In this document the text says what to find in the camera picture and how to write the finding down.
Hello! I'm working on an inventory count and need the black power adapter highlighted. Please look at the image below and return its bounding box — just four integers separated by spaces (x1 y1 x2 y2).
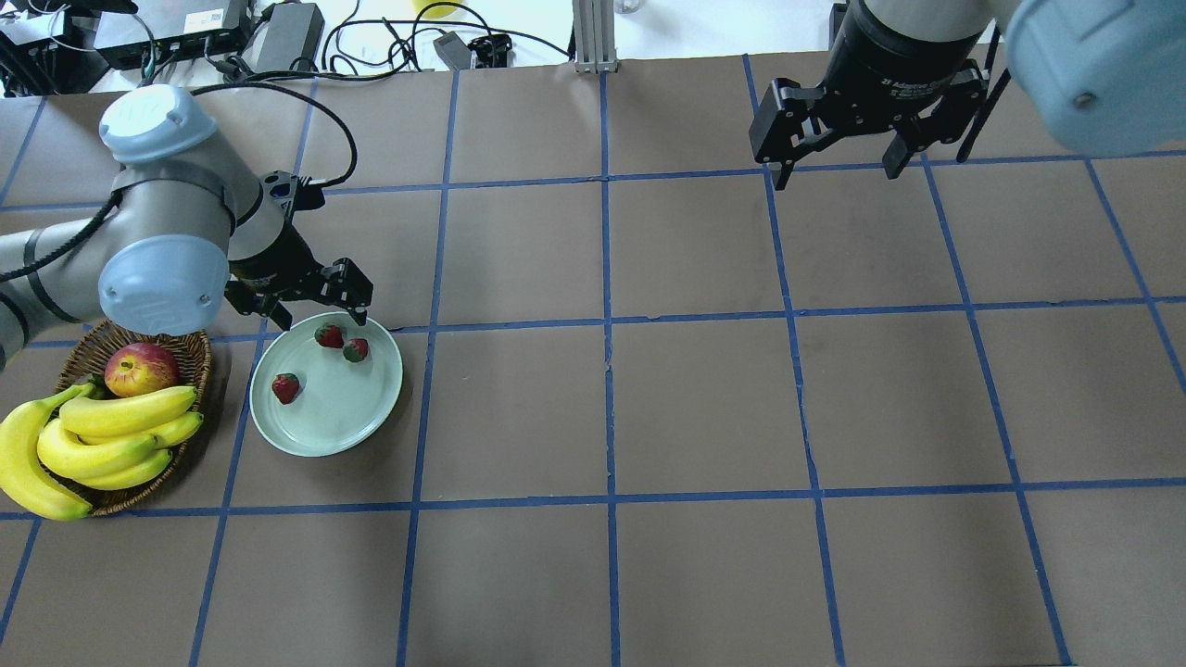
253 1 323 72

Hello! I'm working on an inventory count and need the small black adapter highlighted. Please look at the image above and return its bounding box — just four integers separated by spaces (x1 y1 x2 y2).
433 32 477 71

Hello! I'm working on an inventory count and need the red strawberry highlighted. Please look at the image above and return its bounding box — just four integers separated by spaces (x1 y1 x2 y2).
313 322 345 349
342 337 370 363
270 371 302 405

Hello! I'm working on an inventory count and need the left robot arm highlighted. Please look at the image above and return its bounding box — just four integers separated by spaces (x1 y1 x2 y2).
1 84 374 364

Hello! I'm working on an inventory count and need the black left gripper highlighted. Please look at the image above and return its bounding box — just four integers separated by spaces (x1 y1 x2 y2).
224 236 374 331

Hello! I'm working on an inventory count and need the light green plate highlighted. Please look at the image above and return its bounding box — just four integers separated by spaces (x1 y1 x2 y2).
248 312 404 459

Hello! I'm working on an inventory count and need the brown wicker basket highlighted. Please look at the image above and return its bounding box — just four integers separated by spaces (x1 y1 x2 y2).
47 320 212 516

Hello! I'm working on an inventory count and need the aluminium frame post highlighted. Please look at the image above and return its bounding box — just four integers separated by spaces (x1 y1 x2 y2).
572 0 620 74

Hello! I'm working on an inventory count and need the yellow banana top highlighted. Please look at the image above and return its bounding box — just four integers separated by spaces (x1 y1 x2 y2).
58 385 199 436

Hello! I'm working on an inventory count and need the red yellow apple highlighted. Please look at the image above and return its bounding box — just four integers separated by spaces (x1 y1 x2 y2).
103 342 181 398

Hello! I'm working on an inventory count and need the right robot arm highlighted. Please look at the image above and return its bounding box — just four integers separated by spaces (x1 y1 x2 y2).
750 1 1185 190

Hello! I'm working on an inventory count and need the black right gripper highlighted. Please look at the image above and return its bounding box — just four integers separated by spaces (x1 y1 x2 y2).
750 19 988 193

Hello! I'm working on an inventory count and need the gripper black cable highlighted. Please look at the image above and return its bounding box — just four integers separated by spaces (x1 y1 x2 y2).
190 82 359 191

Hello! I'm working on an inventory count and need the black cables bundle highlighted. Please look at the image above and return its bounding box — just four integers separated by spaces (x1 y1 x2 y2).
185 0 572 84

